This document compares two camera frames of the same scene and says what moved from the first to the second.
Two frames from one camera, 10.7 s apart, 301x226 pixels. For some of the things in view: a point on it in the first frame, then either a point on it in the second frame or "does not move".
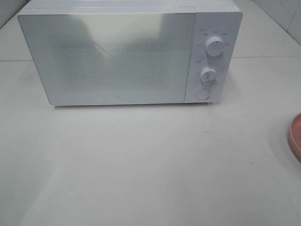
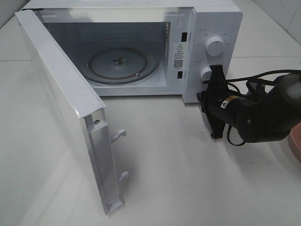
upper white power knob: x=214 y=46 does not move
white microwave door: x=104 y=59 -> x=80 y=117
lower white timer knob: x=208 y=75 does not move
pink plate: x=295 y=136 does not move
